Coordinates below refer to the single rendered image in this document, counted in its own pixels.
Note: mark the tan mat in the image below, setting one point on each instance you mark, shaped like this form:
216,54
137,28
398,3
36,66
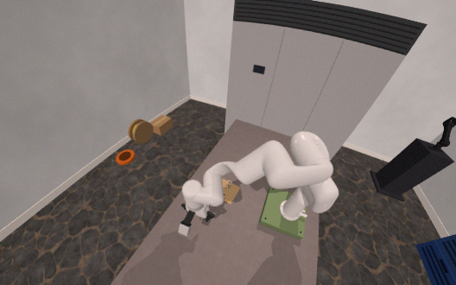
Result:
231,191

